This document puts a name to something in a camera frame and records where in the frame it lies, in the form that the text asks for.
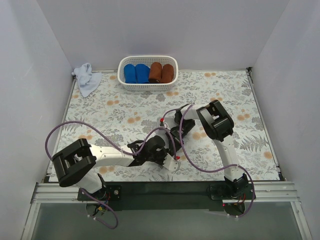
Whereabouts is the brown rolled towel right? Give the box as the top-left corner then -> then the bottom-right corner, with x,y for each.
160,64 -> 174,84

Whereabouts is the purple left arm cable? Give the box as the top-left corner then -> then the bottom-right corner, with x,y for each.
44,121 -> 181,230

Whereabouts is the blue rolled towel right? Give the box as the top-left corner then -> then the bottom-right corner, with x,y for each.
135,64 -> 150,84

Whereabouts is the blue rolled towel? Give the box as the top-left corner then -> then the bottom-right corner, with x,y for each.
135,64 -> 150,84
123,64 -> 138,84

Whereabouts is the white plastic basket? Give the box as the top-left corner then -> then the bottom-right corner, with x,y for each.
117,55 -> 179,91

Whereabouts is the aluminium frame rail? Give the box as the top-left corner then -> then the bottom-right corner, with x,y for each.
21,181 -> 312,240

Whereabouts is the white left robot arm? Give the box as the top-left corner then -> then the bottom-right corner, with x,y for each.
52,135 -> 179,200

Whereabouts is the floral patterned table mat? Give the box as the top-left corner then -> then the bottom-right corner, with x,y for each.
57,71 -> 279,182

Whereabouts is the brown rolled towel left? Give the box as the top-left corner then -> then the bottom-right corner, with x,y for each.
148,62 -> 162,84

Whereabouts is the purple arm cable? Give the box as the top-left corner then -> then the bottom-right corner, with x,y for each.
44,121 -> 181,230
159,103 -> 256,219

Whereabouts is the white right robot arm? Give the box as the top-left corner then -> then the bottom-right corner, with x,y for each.
172,100 -> 249,199

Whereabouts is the blue rolled towel left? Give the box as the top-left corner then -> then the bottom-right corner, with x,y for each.
123,64 -> 138,84

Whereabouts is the grey panda towel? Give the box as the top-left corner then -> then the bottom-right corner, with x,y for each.
155,117 -> 178,141

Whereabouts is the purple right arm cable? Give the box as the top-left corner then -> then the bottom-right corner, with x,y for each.
159,103 -> 256,219

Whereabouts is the brown rolled towel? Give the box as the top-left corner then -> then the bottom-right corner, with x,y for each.
148,62 -> 162,84
160,64 -> 174,84

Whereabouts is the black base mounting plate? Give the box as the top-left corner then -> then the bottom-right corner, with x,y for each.
91,181 -> 256,212

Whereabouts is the light blue towel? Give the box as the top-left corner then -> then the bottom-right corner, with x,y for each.
71,63 -> 103,98

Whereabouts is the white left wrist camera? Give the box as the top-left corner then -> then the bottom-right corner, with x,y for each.
163,154 -> 181,171

